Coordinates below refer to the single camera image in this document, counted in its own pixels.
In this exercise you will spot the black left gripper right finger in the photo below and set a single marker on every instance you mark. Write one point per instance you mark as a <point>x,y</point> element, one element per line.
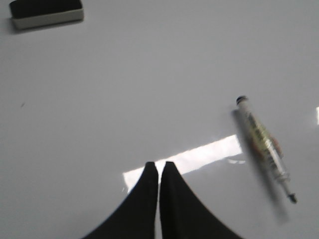
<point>182,214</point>

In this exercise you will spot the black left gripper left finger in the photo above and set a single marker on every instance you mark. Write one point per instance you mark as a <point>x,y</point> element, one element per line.
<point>135,216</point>

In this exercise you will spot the white black whiteboard marker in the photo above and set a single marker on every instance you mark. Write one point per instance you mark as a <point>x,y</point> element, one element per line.
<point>265,146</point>

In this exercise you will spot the black white whiteboard eraser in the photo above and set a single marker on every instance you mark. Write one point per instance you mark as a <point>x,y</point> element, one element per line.
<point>27,14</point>

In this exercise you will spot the white whiteboard with aluminium frame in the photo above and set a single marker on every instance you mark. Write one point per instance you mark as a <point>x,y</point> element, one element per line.
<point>82,104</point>

